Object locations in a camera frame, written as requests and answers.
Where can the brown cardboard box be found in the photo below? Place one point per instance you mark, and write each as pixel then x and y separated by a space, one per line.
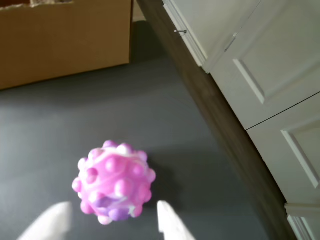
pixel 62 42

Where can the dark grey table mat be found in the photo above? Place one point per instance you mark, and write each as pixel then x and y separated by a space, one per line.
pixel 175 125

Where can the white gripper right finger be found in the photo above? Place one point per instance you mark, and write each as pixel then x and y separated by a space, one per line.
pixel 170 225

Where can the white panelled cabinet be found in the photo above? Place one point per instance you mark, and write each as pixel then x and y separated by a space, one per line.
pixel 262 62

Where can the pink purple bumpy ball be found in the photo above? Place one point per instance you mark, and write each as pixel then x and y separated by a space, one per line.
pixel 115 182

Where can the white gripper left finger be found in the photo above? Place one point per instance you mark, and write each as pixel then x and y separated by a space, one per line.
pixel 55 222

